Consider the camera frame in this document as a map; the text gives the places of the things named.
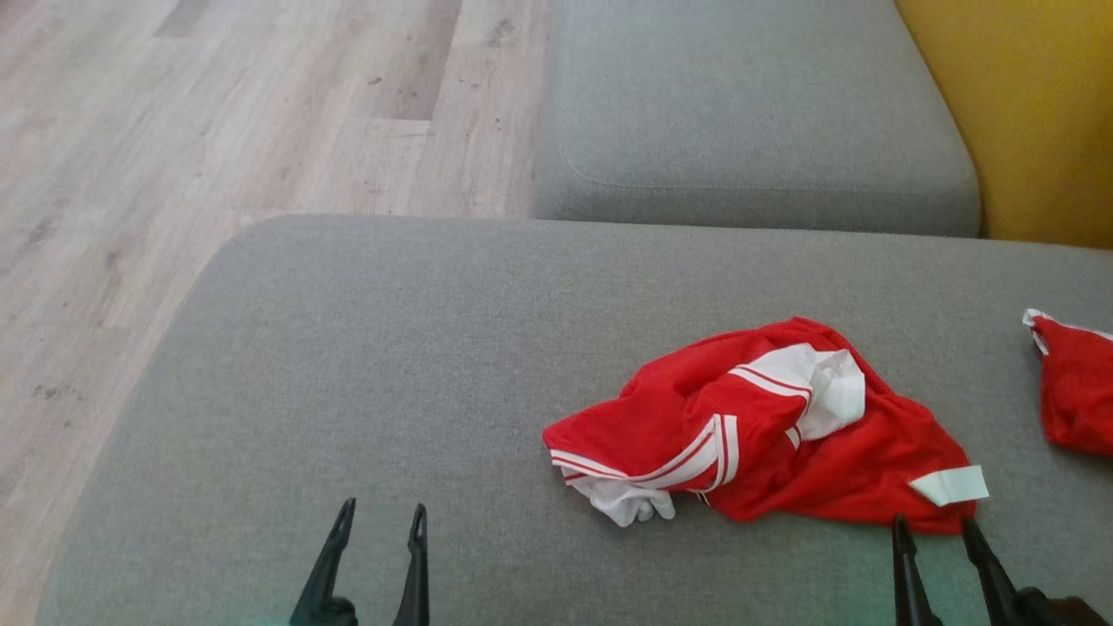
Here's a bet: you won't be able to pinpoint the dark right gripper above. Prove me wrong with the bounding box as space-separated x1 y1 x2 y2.
891 515 1110 626

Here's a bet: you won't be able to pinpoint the large grey sofa chaise cushion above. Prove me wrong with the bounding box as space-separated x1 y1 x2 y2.
35 215 1113 626

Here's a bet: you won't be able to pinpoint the red jersey number 23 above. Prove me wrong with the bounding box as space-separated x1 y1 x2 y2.
543 316 990 536

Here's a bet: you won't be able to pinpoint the grey sofa seat cushion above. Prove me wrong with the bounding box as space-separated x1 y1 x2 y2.
530 0 982 237

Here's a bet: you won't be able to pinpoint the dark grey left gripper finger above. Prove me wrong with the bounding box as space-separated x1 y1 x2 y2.
290 497 359 626
391 503 431 626

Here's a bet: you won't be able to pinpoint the red shorts with white stripe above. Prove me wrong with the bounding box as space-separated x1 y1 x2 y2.
1023 309 1113 459

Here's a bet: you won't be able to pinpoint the wide yellow sofa back cushion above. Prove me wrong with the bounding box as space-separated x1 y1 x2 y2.
896 0 1113 250

